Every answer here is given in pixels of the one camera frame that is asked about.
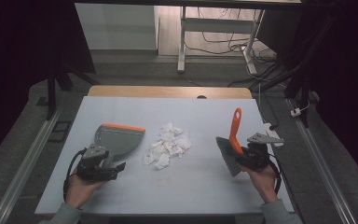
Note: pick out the aluminium rail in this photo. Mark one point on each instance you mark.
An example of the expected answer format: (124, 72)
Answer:
(28, 161)
(323, 168)

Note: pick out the grey dustpan with orange edge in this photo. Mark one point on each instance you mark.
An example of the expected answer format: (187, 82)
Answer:
(121, 140)

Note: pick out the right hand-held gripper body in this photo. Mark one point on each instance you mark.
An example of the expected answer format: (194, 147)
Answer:
(256, 155)

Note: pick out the person's left hand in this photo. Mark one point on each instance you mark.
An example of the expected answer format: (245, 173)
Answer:
(80, 189)

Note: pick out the black metal stand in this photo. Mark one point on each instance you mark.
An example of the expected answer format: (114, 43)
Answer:
(51, 90)
(304, 77)

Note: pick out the white plug adapter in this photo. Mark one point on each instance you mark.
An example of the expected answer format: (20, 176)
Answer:
(296, 112)

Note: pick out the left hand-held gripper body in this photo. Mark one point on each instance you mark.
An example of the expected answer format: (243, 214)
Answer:
(90, 168)

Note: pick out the dark curtain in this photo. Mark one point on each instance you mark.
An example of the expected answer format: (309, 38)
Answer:
(351, 77)
(15, 62)

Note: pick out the person's right hand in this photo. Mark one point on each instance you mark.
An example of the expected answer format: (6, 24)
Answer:
(262, 183)

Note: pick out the white desk frame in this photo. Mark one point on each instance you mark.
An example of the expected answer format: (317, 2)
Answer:
(217, 25)

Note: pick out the pile of white paper scraps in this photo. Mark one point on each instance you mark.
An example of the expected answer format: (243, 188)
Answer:
(167, 146)

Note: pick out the wooden table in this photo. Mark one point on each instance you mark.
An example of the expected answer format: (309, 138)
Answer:
(155, 91)

